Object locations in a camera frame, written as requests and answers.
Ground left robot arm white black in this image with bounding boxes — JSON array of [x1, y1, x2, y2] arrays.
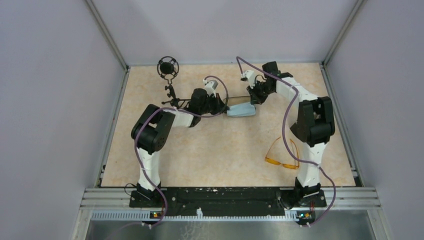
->
[[130, 88, 229, 207]]

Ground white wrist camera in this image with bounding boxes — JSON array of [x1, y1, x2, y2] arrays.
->
[[240, 70, 257, 89], [203, 79, 219, 97]]

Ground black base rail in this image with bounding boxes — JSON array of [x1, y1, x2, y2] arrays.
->
[[129, 187, 327, 217]]

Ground black microphone on tripod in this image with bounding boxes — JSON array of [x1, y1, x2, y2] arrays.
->
[[156, 56, 190, 109]]

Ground light blue cleaning cloth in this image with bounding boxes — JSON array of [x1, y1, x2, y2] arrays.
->
[[226, 102, 256, 117]]

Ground purple cable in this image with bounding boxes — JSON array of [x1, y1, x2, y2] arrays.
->
[[133, 75, 230, 229], [235, 55, 337, 228]]

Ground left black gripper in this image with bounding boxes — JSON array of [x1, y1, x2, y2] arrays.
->
[[198, 92, 229, 115]]

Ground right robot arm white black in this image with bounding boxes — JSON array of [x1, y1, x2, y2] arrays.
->
[[242, 61, 336, 207]]

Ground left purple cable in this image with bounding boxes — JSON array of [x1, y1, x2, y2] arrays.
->
[[133, 75, 230, 229]]

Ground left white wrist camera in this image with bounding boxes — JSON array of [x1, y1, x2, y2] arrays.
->
[[203, 79, 219, 97]]

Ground white cable duct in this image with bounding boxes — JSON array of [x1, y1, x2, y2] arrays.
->
[[91, 209, 315, 223]]

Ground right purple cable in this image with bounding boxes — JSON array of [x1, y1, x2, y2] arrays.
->
[[235, 55, 337, 228]]

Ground black glasses case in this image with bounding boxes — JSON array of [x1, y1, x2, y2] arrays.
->
[[222, 96, 250, 114]]

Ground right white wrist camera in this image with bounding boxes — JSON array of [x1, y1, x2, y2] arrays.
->
[[240, 70, 257, 89]]

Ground orange sunglasses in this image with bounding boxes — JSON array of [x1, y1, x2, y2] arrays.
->
[[264, 136, 300, 170]]

